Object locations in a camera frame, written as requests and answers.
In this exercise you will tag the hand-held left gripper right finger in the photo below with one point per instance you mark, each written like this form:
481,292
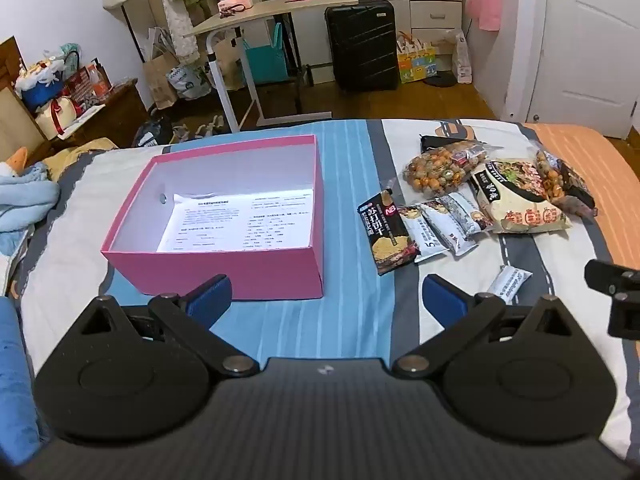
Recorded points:
442,297

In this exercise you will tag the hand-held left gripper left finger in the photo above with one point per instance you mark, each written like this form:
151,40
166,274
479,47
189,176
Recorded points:
212,297

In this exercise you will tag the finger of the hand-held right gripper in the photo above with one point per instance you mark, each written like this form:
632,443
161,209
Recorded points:
607,272
625,315

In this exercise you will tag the pink cardboard box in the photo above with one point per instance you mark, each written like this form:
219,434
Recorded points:
220,280

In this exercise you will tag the black cracker packet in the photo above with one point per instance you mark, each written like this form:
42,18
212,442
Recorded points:
387,232

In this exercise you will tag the clear bag of colourful nuts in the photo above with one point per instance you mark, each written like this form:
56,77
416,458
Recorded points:
442,170

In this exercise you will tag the glossy black packet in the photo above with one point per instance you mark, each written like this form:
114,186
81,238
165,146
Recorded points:
440,141

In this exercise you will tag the white snack bar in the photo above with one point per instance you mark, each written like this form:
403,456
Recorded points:
425,235
452,230
470,210

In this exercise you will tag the small white sachet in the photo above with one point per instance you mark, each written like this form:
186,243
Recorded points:
510,282

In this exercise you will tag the printed paper sheet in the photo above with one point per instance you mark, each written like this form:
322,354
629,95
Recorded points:
235,220

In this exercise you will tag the dark bag of orange nuts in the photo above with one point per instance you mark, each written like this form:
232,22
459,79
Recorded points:
565,185

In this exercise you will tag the printed bedsheet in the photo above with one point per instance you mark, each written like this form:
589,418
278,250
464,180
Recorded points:
310,330

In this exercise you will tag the cream noodle packet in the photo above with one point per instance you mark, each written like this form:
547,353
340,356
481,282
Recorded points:
515,195

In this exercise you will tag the black floor bag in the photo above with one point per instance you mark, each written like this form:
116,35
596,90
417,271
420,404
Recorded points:
152,132

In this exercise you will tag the wooden nightstand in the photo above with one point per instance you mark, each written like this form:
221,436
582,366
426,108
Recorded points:
117,115

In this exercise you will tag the light blue plush blanket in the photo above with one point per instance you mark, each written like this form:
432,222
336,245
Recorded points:
22,200

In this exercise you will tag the printed plastic bag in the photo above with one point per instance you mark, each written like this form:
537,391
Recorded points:
187,82

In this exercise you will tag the black round mat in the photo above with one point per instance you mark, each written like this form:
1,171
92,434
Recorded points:
441,80

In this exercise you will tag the brown paper bag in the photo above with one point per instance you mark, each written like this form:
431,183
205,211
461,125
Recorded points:
160,80
227,62

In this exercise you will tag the white door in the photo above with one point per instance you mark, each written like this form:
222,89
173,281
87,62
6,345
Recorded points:
585,45

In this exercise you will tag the colourful gift bag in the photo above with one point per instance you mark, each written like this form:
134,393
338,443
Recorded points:
416,62

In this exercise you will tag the white standing bag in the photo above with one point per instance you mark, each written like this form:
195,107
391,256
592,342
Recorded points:
462,57

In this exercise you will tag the teal shopping bag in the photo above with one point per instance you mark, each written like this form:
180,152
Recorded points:
265,60

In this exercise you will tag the red box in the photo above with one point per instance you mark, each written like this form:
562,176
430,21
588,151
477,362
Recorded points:
87,85

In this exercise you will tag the black suitcase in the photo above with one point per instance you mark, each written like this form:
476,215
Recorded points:
361,47

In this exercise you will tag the blue bag with plush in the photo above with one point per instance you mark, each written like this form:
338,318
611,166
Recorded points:
42,85

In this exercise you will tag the wooden headboard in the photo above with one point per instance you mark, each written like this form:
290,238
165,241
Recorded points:
15,110

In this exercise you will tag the white fluffy garment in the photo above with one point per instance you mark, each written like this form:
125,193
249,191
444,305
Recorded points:
200,15

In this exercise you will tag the pink pouch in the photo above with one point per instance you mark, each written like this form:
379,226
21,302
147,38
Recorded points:
235,2

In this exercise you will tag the pink paper bag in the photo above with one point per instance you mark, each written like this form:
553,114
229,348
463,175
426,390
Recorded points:
484,2

